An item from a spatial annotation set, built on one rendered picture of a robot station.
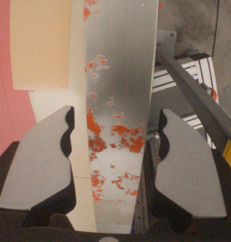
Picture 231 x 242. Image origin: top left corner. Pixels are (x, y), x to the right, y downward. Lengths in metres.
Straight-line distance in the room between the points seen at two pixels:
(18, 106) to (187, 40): 1.06
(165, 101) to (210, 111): 0.62
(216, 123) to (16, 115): 0.30
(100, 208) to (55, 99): 0.10
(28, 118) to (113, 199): 0.10
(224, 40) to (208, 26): 0.14
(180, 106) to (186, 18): 0.49
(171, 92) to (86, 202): 0.81
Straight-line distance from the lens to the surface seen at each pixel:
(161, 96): 0.98
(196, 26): 1.17
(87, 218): 0.27
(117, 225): 0.21
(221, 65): 1.28
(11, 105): 0.18
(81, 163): 0.19
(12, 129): 0.19
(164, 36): 1.11
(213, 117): 0.37
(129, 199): 0.17
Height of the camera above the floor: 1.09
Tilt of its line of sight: 59 degrees down
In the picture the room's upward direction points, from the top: 177 degrees counter-clockwise
